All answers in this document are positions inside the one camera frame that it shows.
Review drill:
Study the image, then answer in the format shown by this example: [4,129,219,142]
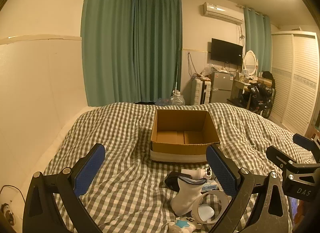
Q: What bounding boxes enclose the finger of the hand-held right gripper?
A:
[292,133,320,154]
[266,145,320,169]

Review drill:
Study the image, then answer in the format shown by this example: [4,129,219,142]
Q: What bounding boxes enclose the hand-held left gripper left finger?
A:
[22,143,106,233]

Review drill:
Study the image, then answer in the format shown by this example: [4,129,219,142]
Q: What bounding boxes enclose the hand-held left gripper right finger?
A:
[205,144,292,233]

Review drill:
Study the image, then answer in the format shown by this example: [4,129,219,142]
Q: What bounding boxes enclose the blue tissue packet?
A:
[201,180,222,193]

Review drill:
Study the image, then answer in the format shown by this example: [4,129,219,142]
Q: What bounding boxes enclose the translucent tape roll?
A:
[191,190,231,224]

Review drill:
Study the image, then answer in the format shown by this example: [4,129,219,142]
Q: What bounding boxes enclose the white oval gadget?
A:
[198,203,215,220]

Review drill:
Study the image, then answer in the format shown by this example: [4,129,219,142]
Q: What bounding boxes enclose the white sock with grey cuff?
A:
[171,175,208,216]

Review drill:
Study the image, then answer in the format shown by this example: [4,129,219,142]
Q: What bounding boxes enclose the cardboard box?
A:
[150,109,221,164]

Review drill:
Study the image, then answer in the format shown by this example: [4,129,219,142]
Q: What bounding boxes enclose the black pouch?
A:
[164,171,193,193]

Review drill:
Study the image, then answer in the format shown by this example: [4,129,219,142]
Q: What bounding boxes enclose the white toy with blue star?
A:
[168,217,202,233]

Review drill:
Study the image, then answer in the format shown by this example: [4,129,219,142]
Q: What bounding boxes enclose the green checkered blanket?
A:
[44,101,316,233]

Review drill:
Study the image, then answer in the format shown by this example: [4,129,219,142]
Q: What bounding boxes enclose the black printed clothing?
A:
[247,83,275,119]

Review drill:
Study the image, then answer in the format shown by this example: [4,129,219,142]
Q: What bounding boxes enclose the white louvred wardrobe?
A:
[271,31,320,136]

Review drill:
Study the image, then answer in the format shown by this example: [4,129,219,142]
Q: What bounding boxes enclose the dark chair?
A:
[226,90,251,110]

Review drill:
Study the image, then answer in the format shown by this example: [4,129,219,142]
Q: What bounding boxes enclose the black bag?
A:
[262,71,276,89]

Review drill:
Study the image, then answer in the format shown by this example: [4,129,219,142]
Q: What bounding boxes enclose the dressing table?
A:
[230,75,273,104]

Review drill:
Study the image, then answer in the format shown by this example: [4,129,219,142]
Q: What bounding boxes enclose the white suitcase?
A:
[191,79,212,106]

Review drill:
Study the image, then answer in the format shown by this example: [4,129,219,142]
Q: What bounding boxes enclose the silver small fridge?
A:
[210,71,236,104]

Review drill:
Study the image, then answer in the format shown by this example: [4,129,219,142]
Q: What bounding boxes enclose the large clear water jug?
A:
[170,90,186,106]

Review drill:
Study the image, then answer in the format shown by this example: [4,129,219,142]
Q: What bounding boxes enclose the white oval mirror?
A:
[242,50,259,76]

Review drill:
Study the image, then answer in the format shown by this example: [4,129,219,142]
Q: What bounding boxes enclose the brown boxes on suitcase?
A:
[193,73,213,82]

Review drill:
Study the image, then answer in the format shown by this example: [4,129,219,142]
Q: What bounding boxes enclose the green curtain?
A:
[244,6,272,73]
[81,0,137,107]
[132,0,182,105]

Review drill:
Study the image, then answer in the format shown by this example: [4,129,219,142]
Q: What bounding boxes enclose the white air conditioner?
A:
[202,2,244,25]

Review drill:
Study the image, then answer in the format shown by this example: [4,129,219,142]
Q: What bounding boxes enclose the black cable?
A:
[0,185,23,199]

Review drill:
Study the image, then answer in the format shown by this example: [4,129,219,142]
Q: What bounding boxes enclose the wall socket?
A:
[0,203,16,226]

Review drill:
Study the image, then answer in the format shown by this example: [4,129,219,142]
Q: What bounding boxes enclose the hanging wall cables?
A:
[187,51,198,79]

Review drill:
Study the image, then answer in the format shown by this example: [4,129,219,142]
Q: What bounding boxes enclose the black wall television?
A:
[211,38,243,65]

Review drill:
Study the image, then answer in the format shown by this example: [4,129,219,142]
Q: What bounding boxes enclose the air conditioner cable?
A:
[238,24,247,41]

